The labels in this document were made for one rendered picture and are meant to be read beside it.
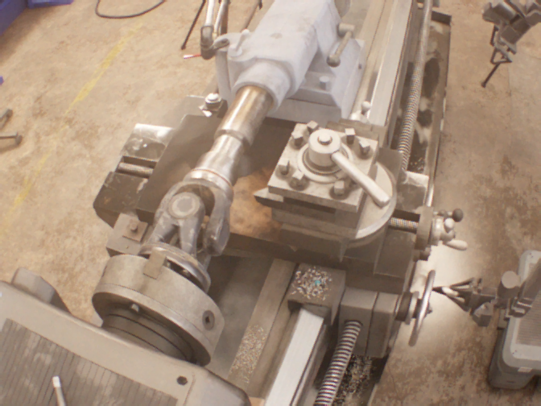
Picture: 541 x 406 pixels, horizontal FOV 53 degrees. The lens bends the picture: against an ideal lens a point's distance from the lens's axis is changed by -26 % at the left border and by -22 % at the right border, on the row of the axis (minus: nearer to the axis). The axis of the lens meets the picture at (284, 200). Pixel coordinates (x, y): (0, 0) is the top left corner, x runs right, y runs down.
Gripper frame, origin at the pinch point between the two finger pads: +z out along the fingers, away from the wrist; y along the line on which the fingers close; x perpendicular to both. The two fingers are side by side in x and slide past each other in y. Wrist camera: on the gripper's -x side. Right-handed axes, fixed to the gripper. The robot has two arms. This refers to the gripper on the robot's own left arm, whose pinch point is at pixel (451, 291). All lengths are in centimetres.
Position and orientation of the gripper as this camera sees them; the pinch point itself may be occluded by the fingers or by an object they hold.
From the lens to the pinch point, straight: 170.4
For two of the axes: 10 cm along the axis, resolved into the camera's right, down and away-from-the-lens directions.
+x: 3.0, -4.8, 8.2
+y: -0.4, 8.5, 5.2
